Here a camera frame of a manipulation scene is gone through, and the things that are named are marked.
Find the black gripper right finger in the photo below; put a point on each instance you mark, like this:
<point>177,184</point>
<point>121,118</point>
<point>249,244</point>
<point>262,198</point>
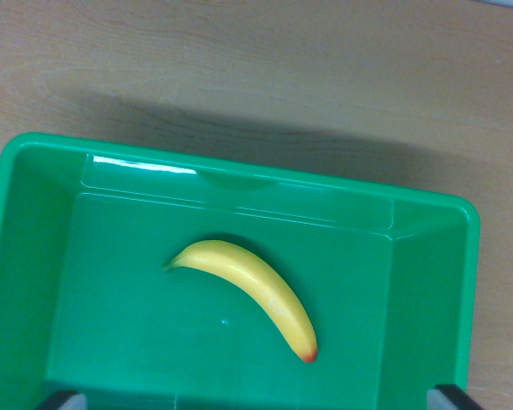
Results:
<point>449,399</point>

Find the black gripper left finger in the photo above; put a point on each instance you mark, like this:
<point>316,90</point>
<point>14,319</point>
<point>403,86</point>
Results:
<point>64,400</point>

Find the yellow plastic banana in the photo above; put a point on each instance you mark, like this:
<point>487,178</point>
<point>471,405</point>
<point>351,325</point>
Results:
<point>256,282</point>

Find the green plastic bin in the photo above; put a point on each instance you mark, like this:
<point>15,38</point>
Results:
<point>111,277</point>

